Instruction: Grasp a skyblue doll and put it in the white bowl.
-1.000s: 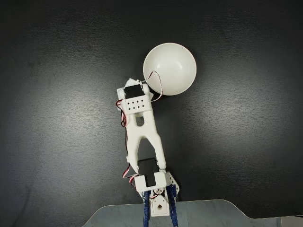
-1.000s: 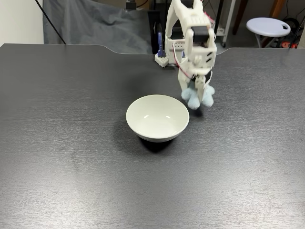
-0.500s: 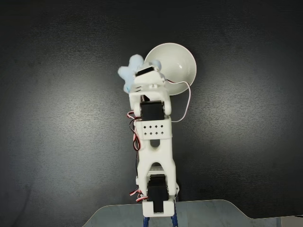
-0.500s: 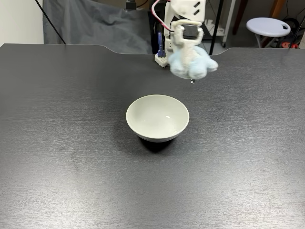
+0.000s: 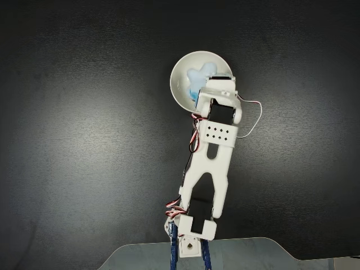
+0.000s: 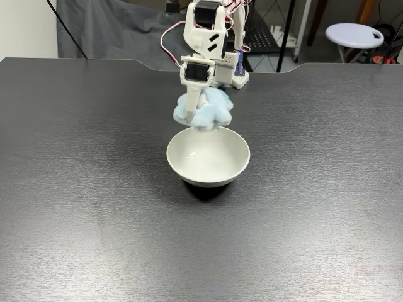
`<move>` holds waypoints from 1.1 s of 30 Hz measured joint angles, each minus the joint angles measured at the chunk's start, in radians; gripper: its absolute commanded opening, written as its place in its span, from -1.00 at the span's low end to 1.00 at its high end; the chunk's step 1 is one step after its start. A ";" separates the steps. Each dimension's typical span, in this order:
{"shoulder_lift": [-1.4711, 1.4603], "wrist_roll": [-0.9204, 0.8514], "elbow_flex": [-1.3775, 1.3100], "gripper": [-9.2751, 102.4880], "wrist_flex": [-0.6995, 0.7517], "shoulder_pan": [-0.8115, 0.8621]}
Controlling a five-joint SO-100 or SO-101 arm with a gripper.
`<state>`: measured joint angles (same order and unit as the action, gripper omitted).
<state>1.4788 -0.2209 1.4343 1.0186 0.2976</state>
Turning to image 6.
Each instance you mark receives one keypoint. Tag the blue circuit board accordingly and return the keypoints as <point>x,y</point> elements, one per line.
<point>240,64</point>

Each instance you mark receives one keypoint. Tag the white round stool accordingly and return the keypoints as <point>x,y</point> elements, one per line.
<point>352,34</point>

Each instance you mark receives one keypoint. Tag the black perforated panel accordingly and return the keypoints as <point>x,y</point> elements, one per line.
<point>261,37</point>

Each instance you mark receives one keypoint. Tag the black red floor appliance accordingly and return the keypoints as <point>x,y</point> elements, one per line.
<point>390,41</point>

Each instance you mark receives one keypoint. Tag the dark brown wooden leg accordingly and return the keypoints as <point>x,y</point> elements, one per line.
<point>316,19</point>

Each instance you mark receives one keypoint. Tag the grey fabric sheet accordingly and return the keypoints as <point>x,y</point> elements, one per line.
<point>119,28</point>

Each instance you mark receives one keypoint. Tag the light brown wooden leg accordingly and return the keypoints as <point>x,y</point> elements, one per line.
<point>366,9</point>

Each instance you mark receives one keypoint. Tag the white metal rack frame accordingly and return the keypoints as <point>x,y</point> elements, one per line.
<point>300,37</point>

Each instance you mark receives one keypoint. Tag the white bowl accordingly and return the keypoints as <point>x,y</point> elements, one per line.
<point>207,163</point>

